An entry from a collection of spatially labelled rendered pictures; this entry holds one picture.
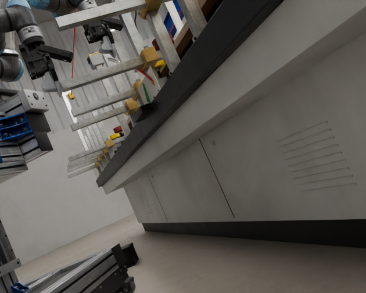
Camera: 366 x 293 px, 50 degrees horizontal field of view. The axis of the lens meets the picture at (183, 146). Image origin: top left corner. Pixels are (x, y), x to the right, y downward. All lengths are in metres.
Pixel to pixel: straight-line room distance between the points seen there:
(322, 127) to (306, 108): 0.07
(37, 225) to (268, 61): 8.71
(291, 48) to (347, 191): 0.50
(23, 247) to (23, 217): 0.64
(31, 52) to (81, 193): 7.94
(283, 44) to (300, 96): 0.36
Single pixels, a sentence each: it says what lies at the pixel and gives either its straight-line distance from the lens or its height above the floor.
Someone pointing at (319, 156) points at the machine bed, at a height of 0.30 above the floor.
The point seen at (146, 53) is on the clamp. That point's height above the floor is 0.85.
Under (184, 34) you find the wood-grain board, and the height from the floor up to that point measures 0.88.
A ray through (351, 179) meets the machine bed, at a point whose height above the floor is 0.21.
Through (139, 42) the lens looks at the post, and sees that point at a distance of 1.56.
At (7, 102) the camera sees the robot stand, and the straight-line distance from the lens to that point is 1.83.
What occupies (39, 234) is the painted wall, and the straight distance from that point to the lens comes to 9.36.
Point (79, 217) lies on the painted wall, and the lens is 9.30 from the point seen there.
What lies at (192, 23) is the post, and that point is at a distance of 1.07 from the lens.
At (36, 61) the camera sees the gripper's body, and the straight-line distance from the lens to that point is 1.45.
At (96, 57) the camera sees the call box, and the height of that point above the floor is 1.19.
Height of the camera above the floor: 0.41
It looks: 3 degrees up
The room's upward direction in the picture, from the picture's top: 24 degrees counter-clockwise
